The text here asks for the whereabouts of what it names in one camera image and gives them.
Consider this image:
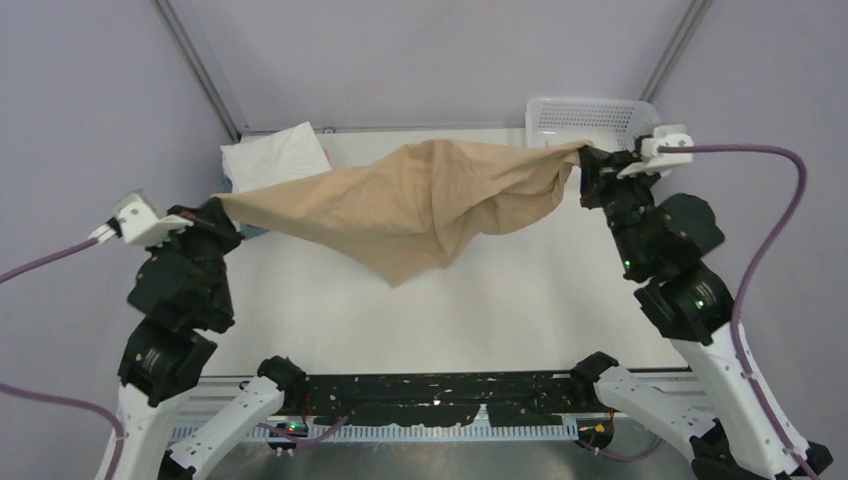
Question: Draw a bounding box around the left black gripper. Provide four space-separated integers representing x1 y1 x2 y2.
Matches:
152 193 251 316

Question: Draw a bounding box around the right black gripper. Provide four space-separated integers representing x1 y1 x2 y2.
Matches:
578 145 663 274

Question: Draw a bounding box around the beige t shirt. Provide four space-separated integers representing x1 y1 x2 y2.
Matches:
219 139 591 287

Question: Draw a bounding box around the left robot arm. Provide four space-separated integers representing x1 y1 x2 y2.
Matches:
97 191 307 479

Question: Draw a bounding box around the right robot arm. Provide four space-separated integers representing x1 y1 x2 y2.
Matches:
570 147 833 479

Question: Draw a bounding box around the white plastic basket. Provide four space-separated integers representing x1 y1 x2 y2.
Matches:
525 97 660 152

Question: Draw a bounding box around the blue-grey folded t shirt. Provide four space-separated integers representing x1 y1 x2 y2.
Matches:
221 174 268 240

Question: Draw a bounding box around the white folded t shirt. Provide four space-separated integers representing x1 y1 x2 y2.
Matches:
221 122 332 193

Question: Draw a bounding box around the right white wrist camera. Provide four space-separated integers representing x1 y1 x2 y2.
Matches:
617 124 694 179

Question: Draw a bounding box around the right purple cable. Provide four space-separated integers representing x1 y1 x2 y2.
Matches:
576 144 823 480

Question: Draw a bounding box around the aluminium front rail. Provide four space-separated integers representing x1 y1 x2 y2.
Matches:
140 370 745 444

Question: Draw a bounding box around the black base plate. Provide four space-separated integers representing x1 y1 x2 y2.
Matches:
277 370 608 427

